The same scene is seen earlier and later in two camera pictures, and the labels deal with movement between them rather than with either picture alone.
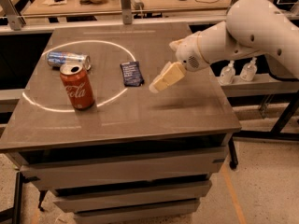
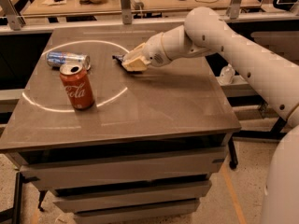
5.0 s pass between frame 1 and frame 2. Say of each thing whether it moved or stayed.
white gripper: moved
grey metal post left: stayed
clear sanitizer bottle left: stayed
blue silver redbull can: stayed
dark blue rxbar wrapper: moved
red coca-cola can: stayed
